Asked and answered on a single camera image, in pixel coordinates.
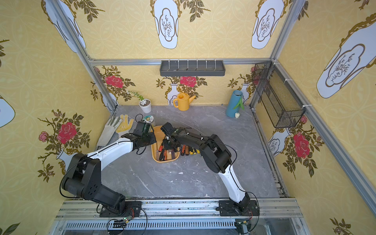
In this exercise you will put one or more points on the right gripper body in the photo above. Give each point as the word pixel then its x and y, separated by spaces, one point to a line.
pixel 168 141

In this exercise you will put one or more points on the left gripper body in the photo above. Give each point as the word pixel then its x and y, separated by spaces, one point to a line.
pixel 147 138

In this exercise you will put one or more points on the orange black screwdriver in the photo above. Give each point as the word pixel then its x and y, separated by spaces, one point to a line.
pixel 183 150

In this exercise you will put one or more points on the yellow storage box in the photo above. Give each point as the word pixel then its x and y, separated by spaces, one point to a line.
pixel 159 153

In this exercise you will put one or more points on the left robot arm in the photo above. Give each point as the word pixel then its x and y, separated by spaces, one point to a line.
pixel 83 176

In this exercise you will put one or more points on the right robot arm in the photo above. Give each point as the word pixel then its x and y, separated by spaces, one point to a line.
pixel 216 156

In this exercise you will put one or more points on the sunflower seed jar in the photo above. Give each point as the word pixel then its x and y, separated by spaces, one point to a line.
pixel 149 119

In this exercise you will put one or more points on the yellow dotted work glove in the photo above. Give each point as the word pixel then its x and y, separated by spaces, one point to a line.
pixel 124 126

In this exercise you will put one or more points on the white flower pot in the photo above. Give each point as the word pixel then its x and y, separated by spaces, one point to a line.
pixel 145 105

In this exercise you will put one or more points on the long white leather glove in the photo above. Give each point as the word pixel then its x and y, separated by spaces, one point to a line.
pixel 109 129

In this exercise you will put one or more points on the yellow watering can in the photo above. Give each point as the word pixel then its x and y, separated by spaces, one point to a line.
pixel 183 101

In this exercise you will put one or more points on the teal vase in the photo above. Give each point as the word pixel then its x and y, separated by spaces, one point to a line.
pixel 235 104

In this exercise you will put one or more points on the grey wall shelf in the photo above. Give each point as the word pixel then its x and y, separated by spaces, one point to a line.
pixel 192 67

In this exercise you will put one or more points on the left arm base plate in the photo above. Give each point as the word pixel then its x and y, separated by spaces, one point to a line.
pixel 126 208

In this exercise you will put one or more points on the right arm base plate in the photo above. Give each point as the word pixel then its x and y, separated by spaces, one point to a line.
pixel 230 208

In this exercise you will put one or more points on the black wire basket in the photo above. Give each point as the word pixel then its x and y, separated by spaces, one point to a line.
pixel 281 103

